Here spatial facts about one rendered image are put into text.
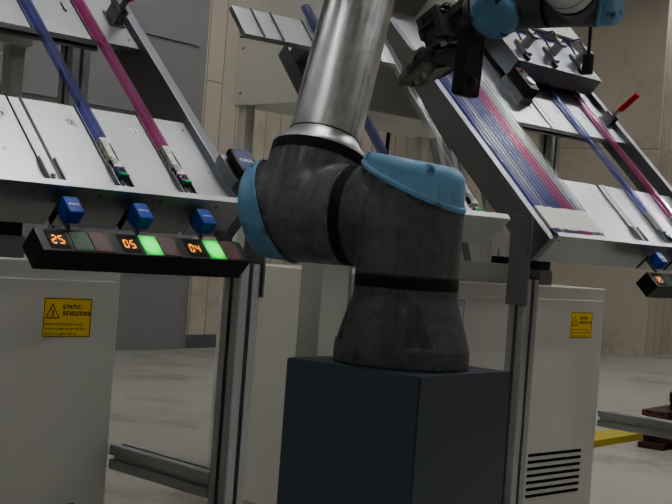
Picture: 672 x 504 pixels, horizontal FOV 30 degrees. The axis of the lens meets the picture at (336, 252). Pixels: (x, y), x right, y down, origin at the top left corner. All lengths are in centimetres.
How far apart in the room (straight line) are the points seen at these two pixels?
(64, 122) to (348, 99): 50
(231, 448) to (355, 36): 70
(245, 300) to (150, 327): 549
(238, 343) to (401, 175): 62
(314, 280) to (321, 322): 7
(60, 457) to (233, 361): 37
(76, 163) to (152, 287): 561
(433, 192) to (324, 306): 80
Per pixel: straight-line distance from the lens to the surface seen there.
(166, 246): 172
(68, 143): 178
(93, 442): 212
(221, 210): 183
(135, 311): 727
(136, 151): 184
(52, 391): 206
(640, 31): 1034
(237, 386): 189
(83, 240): 164
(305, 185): 141
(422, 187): 134
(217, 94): 775
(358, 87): 148
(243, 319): 188
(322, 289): 211
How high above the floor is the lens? 67
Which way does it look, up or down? level
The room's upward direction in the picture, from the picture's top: 4 degrees clockwise
